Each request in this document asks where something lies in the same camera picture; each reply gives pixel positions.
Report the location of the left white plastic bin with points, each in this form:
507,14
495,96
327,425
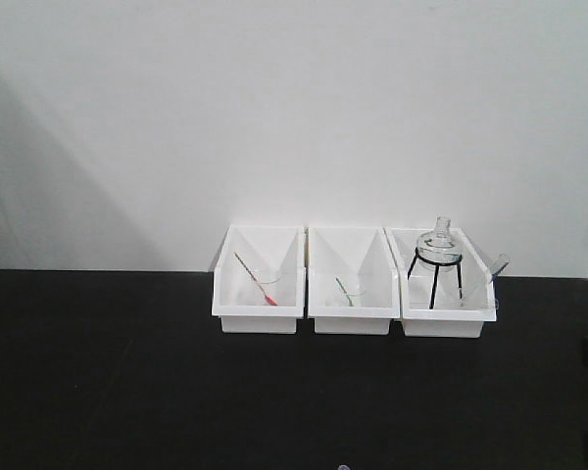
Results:
276,254

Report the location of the white plastic bin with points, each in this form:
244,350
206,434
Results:
451,317
361,258
276,254

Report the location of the middle white plastic bin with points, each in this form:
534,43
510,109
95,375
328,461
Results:
361,258

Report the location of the round glass flask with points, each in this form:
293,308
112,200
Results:
439,245

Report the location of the right white plastic bin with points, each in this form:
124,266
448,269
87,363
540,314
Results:
451,317

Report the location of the black wire tripod stand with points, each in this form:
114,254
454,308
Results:
433,281

